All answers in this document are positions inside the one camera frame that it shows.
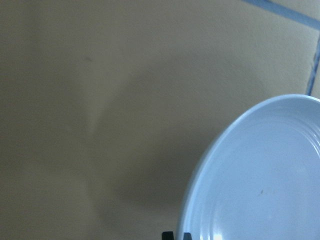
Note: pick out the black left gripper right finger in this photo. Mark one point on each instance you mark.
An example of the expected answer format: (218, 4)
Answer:
(187, 236)

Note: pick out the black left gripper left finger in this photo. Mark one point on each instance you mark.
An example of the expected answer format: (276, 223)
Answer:
(167, 235)

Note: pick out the blue round plate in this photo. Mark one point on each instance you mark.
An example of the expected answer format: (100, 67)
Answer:
(260, 180)

